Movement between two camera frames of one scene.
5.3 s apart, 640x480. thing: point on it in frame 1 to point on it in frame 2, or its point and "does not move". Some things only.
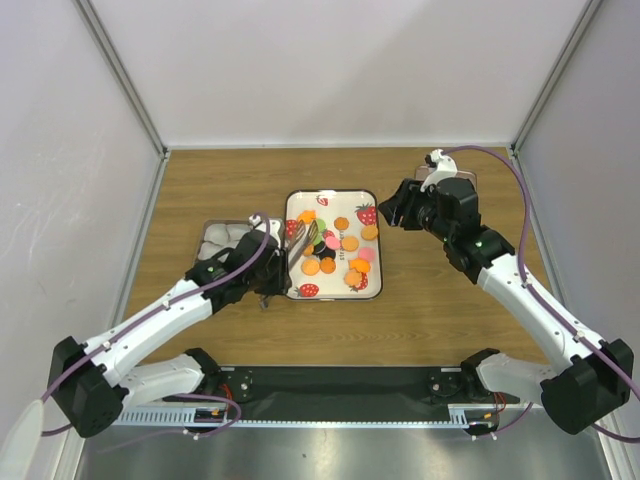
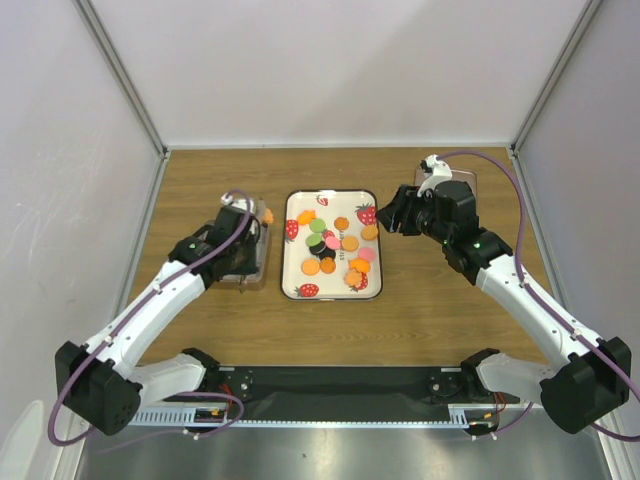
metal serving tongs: (293, 245) to (261, 217)
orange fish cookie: (307, 216) to (268, 216)
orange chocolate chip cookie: (328, 265) does not move
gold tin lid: (424, 172) does not move
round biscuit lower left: (310, 267) does not move
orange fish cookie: (360, 264) does not move
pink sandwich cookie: (332, 242) does not move
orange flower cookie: (353, 277) does not move
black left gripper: (281, 282) to (250, 264)
